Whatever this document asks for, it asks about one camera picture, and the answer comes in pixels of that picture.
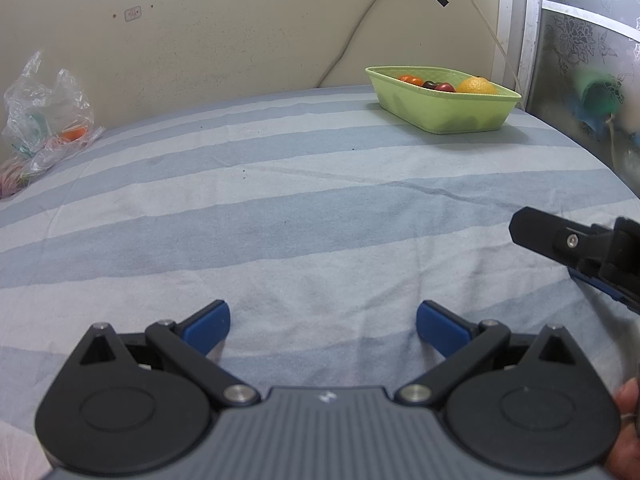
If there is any large yellow grapefruit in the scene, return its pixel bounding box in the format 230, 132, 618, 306
456, 76, 498, 96

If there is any red tomato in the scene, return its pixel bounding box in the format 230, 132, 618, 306
435, 82, 456, 92

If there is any orange mandarin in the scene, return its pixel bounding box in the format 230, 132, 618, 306
399, 75, 424, 87

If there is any right hand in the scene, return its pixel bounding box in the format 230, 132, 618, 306
605, 378, 640, 480

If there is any striped blue bedsheet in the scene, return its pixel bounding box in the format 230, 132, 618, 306
1, 87, 639, 479

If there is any green plastic basket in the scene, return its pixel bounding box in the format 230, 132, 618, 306
366, 66, 521, 134

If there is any clear plastic bag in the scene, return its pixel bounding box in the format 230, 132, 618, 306
1, 52, 104, 198

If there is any white power cord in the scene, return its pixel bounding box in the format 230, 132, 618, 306
449, 0, 526, 111

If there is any white window frame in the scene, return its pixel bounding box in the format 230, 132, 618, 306
491, 0, 542, 110

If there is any grey wall cable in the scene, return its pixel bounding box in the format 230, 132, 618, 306
316, 0, 402, 89

